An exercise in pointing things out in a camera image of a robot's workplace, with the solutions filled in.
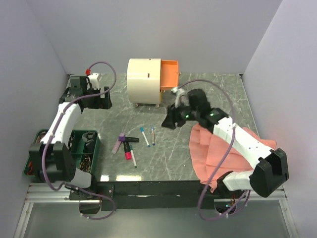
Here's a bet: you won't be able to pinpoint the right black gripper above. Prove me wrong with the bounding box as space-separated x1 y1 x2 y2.
161 99 200 129

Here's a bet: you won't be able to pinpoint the purple cap black highlighter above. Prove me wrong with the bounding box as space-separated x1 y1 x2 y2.
118 133 139 143

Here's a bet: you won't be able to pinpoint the light blue acrylic marker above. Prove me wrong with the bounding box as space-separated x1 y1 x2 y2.
140 127 150 147

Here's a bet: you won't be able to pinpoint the cream round drawer cabinet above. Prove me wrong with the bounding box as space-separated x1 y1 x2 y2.
126 58 180 107

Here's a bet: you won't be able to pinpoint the pink cap black highlighter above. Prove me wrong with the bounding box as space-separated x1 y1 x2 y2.
123 141 132 160

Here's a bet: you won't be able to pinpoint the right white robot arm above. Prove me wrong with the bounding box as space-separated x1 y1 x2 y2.
161 88 289 198

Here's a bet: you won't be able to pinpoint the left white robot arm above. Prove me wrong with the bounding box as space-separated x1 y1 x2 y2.
25 73 112 199

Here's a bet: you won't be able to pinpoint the grey cloth bundle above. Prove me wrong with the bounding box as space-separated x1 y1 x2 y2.
82 131 97 145

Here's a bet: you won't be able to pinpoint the green compartment tray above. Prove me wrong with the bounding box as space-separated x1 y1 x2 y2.
23 129 102 177

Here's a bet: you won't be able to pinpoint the salmon pink cloth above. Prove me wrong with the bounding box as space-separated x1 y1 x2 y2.
189 123 277 192

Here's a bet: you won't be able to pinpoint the green cap silver marker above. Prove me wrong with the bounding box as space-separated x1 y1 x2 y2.
129 145 137 168

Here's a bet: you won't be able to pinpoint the black base bar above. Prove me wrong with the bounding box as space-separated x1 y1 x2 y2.
68 180 245 214

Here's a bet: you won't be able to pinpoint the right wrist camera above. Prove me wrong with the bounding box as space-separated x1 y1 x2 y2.
171 87 186 108

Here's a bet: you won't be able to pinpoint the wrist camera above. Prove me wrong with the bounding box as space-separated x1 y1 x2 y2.
85 69 101 90
171 87 186 108

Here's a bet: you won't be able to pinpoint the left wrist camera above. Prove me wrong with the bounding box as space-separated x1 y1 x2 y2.
85 69 101 90

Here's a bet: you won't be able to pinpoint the brown patterned hair ties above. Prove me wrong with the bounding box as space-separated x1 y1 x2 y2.
79 154 93 172

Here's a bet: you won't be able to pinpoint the aluminium rail frame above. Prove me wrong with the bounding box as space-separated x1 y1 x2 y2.
14 179 299 238

